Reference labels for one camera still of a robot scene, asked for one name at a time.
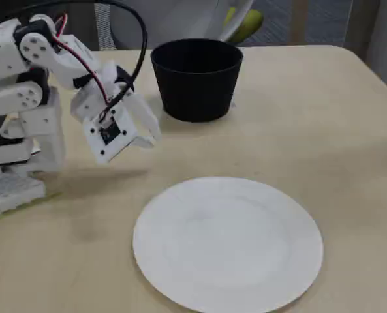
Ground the white plate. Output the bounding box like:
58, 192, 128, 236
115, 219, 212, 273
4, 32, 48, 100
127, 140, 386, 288
132, 177, 324, 313

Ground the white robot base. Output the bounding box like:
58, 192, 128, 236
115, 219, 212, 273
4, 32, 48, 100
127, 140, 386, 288
0, 86, 65, 216

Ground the red white servo wire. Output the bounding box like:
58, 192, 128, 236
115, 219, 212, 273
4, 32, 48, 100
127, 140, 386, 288
51, 14, 114, 104

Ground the white green office chair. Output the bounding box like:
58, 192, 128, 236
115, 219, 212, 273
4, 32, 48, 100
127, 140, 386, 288
93, 0, 265, 52

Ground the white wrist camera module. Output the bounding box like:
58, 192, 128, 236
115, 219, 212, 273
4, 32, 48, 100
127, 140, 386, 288
82, 104, 139, 166

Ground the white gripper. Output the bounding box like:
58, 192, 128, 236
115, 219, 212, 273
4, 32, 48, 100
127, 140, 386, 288
70, 60, 163, 150

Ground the thick black camera cable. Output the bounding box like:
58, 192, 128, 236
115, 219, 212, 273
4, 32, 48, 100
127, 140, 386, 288
57, 0, 148, 113

